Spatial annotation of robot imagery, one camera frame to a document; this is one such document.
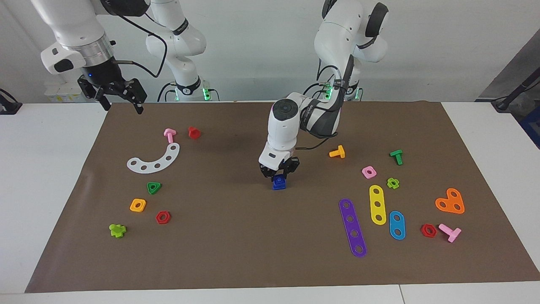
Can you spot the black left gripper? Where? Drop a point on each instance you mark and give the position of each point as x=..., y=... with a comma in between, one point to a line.
x=279, y=164

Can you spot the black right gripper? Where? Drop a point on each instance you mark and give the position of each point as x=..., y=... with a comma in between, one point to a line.
x=103, y=76

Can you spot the blue square nut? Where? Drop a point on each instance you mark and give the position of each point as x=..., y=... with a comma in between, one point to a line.
x=279, y=180

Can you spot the blue triangle nut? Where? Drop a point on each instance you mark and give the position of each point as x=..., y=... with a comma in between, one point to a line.
x=279, y=187

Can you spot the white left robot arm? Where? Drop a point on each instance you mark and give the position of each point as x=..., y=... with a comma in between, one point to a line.
x=282, y=135

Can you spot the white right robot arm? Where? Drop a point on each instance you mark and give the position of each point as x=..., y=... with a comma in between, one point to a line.
x=76, y=25

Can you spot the pink plastic screw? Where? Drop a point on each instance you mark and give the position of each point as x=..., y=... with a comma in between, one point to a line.
x=169, y=134
x=453, y=233

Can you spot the orange plastic screw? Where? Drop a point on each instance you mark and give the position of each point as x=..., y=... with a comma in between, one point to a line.
x=339, y=152

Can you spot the red hexagonal-head screw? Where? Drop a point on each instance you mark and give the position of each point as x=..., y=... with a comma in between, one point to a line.
x=194, y=134

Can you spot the pink square nut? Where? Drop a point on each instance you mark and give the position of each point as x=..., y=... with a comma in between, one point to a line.
x=364, y=169

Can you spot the green triangular nut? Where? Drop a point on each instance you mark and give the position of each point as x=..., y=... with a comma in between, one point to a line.
x=148, y=184

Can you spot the orange square nut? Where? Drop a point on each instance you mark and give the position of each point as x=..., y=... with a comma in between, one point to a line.
x=133, y=208

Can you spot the green cross-shaped nut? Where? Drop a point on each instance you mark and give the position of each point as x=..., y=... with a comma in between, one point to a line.
x=389, y=183

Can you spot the green plastic screw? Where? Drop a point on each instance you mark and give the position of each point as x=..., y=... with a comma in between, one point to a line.
x=396, y=155

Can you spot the red hexagonal plastic nut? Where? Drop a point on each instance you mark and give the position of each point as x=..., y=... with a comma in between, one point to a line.
x=158, y=217
x=423, y=230

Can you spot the lime green cross-head screw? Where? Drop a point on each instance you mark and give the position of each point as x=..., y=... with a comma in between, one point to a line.
x=116, y=231

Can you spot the white box with yellow labels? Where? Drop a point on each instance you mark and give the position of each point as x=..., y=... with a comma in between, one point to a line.
x=63, y=95

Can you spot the white curved five-hole plate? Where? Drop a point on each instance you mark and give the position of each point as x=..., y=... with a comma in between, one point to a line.
x=150, y=167

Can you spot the brown table mat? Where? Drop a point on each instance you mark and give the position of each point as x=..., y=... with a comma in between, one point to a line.
x=236, y=236

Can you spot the purple four-hole plate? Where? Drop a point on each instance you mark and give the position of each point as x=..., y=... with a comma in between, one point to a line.
x=349, y=212

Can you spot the yellow three-hole plate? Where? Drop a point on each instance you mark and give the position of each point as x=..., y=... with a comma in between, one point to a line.
x=377, y=198

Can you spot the blue two-hole plate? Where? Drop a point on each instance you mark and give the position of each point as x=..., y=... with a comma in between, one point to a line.
x=397, y=225

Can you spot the orange angled three-hole plate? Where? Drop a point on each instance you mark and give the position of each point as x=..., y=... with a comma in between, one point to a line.
x=449, y=200

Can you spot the black stand pole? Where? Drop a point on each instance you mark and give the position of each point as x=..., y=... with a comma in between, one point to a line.
x=512, y=95

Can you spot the blue crate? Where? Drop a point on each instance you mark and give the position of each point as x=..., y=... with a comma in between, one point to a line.
x=532, y=126

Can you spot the black clamp mount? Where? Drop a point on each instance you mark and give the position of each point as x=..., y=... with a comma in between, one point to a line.
x=8, y=105

